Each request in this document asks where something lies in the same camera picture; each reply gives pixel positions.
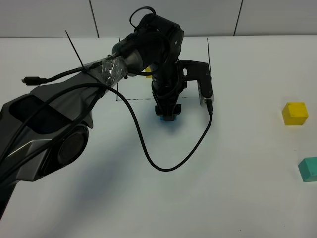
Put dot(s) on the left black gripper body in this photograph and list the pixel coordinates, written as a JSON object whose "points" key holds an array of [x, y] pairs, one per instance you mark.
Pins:
{"points": [[165, 94]]}

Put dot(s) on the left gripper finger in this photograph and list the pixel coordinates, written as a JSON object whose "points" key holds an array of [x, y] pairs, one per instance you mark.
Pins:
{"points": [[173, 112], [157, 110]]}

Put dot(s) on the blue block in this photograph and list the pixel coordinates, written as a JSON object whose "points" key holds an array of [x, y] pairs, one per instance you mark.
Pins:
{"points": [[167, 121]]}

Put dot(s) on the green block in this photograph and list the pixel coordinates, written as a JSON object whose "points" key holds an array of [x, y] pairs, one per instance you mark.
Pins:
{"points": [[308, 169]]}

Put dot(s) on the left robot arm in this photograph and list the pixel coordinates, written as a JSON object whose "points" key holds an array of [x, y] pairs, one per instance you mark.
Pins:
{"points": [[48, 129]]}

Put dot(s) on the yellow template block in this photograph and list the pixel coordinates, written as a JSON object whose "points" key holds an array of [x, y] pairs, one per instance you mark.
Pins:
{"points": [[148, 70]]}

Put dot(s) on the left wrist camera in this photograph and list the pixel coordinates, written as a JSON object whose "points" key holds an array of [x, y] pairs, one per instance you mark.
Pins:
{"points": [[188, 70]]}

